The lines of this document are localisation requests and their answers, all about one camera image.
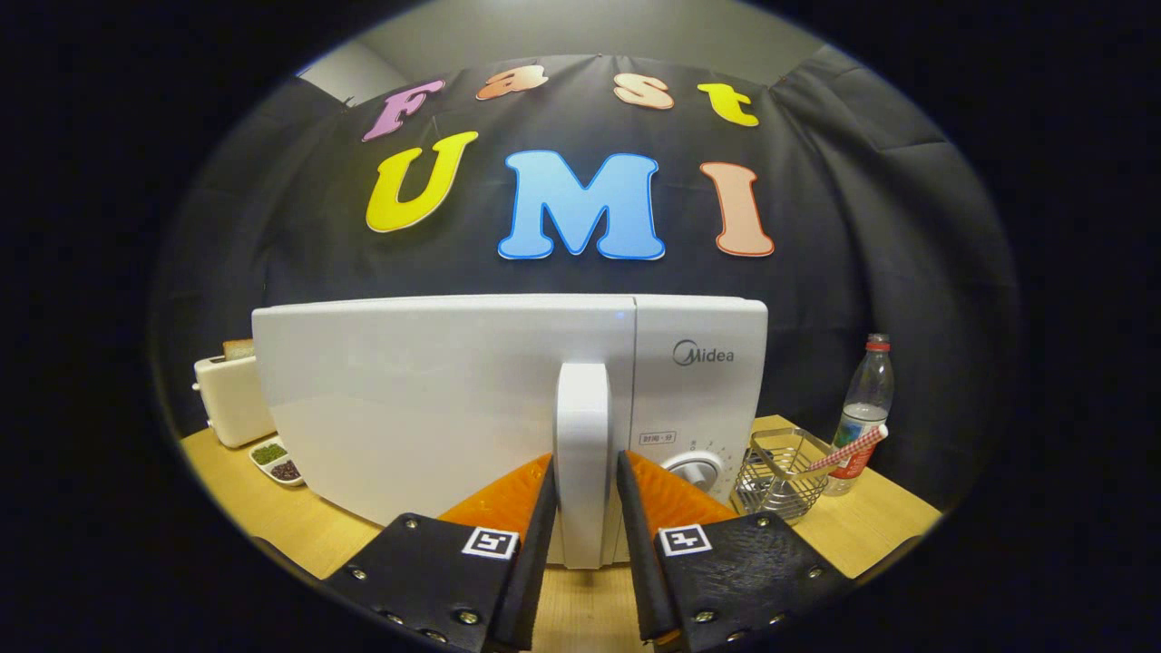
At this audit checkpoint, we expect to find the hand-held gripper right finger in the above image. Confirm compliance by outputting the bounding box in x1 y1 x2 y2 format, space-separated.
617 451 854 653

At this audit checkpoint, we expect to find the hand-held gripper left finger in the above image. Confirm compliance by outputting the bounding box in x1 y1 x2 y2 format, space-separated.
322 453 558 653

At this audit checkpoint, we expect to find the white toaster oven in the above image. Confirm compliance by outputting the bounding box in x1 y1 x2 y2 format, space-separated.
251 294 769 570

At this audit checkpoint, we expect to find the cream toaster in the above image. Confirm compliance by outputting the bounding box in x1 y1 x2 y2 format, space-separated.
192 354 276 449

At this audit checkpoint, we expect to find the red white striped straw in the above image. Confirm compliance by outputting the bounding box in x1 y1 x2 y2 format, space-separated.
803 424 889 474

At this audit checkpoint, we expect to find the clear plastic water bottle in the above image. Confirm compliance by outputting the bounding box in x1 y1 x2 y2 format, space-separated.
825 333 895 496

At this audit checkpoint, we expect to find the white divided bean dish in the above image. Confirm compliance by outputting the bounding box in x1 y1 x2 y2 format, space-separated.
249 437 307 488

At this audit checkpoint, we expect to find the black backdrop cloth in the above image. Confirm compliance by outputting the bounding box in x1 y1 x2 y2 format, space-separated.
150 45 1021 509

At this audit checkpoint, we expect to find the metal wire basket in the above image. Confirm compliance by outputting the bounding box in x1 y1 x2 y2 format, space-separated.
733 428 840 525

